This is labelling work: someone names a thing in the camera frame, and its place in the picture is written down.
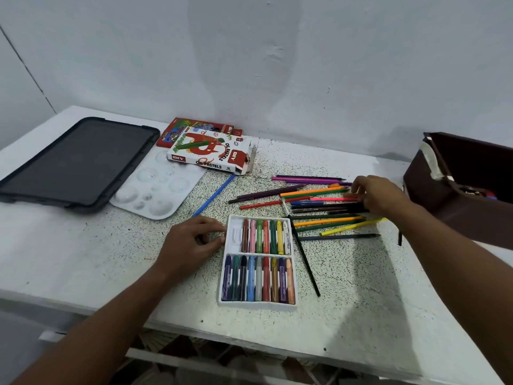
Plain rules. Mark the white plastic pastel tray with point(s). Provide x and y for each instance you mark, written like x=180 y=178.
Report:
x=233 y=236

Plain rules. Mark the set of colourful oil pastels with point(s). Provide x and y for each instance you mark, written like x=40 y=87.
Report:
x=260 y=268

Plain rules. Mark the dark brown storage box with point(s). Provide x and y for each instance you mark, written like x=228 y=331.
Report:
x=473 y=200

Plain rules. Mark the pile of colour pencils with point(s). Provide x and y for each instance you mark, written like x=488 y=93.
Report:
x=316 y=192

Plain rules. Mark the blue colour pencil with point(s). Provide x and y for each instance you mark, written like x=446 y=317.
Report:
x=213 y=195

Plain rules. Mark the person's right fingers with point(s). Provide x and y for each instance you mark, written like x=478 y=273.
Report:
x=356 y=189

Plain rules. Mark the person's left hand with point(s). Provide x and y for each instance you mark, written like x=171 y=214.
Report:
x=184 y=248

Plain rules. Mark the person's left thumb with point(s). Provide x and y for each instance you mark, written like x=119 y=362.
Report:
x=215 y=244

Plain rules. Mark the white paint palette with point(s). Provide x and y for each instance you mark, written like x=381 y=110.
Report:
x=160 y=188

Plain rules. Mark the person's left forearm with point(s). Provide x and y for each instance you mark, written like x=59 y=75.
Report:
x=104 y=332

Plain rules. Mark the red colour pencil box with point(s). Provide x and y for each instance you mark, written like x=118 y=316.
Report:
x=176 y=128

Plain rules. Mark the person's right forearm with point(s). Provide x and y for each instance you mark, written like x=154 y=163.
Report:
x=461 y=276

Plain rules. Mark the person's right hand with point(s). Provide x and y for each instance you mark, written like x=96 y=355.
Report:
x=380 y=196

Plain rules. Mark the white oil pastel box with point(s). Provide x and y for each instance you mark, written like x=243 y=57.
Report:
x=212 y=152

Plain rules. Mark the black tablet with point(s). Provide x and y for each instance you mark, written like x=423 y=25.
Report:
x=80 y=162

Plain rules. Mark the long black pencil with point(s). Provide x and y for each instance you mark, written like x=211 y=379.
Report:
x=304 y=258

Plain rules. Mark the white table crossbar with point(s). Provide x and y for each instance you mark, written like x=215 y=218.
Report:
x=192 y=362

